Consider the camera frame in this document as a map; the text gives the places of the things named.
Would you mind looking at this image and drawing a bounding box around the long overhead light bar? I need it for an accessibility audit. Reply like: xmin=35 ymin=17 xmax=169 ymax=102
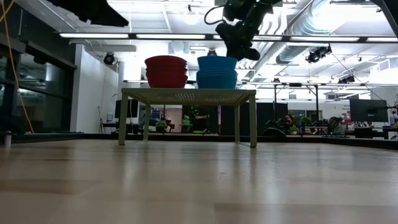
xmin=58 ymin=32 xmax=398 ymax=44

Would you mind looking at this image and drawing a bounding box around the yellow hanging cable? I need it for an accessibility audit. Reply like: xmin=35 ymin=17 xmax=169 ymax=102
xmin=0 ymin=0 xmax=35 ymax=134

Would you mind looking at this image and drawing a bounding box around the black office chair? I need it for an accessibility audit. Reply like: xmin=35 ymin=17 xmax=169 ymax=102
xmin=262 ymin=126 xmax=287 ymax=137

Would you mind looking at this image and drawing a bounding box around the black computer monitor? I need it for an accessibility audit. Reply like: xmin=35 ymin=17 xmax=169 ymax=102
xmin=114 ymin=99 xmax=139 ymax=119
xmin=349 ymin=98 xmax=389 ymax=123

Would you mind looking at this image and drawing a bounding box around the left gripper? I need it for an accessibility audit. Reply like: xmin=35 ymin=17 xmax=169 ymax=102
xmin=54 ymin=0 xmax=129 ymax=27

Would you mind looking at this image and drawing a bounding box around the green perforated metal shelf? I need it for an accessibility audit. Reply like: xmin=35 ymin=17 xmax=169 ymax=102
xmin=118 ymin=88 xmax=258 ymax=148

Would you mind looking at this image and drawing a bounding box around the black partition panel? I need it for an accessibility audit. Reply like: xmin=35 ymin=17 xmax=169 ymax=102
xmin=219 ymin=102 xmax=289 ymax=136

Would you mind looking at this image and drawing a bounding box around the black metal frame stand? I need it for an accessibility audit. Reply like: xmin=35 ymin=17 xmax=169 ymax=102
xmin=273 ymin=82 xmax=320 ymax=113

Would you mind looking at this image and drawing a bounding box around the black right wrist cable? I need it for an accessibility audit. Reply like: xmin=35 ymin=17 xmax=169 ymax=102
xmin=203 ymin=4 xmax=225 ymax=26

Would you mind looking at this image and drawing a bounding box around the person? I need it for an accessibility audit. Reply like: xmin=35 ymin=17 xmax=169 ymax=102
xmin=328 ymin=116 xmax=345 ymax=136
xmin=283 ymin=114 xmax=298 ymax=135
xmin=183 ymin=105 xmax=218 ymax=134

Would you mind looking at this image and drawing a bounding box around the black aluminium rig frame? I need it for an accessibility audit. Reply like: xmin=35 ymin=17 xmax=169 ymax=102
xmin=0 ymin=132 xmax=398 ymax=151

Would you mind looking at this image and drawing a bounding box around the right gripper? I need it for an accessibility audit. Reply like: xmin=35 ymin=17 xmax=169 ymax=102
xmin=216 ymin=0 xmax=276 ymax=62

